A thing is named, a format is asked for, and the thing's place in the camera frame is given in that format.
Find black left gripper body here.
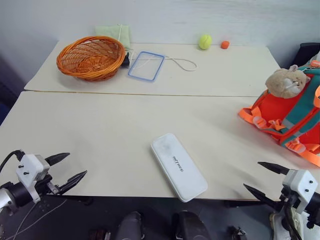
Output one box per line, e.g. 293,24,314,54
34,174,63,198

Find black chair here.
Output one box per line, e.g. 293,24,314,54
296,42,320,66

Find dark grey rounded shape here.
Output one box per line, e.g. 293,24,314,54
117,211,145,240

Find green folded cloth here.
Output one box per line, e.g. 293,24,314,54
94,24,132,49

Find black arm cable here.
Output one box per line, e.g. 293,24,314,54
284,199,305,240
0,149,24,173

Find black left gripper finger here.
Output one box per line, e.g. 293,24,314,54
58,170,88,195
44,152,71,167

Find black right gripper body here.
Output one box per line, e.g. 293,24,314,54
279,186,302,216

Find clear lid with blue rim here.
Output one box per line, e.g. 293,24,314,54
127,51,166,82

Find orange wicker basket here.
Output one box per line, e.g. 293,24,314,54
56,35,127,82

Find white cord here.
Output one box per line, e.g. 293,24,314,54
117,23,198,73

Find small black object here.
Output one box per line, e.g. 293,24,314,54
121,51,136,69

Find black rounded shape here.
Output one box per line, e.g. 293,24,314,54
171,210,212,240

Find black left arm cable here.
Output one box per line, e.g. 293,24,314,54
0,149,24,173

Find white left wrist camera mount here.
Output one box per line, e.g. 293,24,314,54
15,153,51,204

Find white shoe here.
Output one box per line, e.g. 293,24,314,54
269,211,306,240

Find white rectangular case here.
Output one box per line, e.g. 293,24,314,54
150,132,209,203

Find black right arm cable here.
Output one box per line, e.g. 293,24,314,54
284,199,305,240

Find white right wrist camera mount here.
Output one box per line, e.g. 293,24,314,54
282,169,316,214

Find yellow-green tennis ball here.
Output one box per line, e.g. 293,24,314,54
198,34,213,51

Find beige plush hamster toy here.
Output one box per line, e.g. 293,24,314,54
264,64,311,99

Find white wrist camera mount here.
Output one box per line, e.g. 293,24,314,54
282,169,316,214
15,153,51,204

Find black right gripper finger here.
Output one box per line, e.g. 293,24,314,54
243,183,285,204
257,161,291,176

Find orange and green backpack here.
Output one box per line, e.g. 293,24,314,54
238,58,320,168

